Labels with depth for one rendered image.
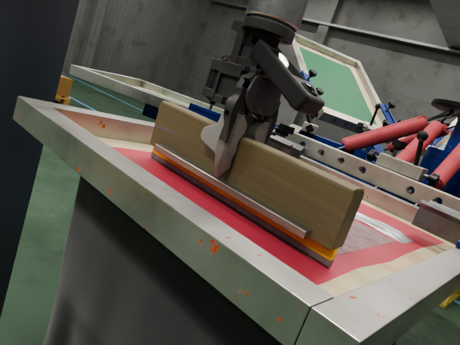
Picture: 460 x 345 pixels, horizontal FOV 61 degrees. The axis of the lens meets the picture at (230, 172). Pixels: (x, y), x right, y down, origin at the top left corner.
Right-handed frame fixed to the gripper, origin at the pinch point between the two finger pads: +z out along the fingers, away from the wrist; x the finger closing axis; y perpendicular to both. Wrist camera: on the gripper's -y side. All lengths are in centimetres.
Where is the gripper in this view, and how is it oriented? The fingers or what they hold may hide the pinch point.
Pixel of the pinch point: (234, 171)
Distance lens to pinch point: 54.9
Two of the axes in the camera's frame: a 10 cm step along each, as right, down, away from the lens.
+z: -3.1, 9.3, 1.8
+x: -6.4, -0.7, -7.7
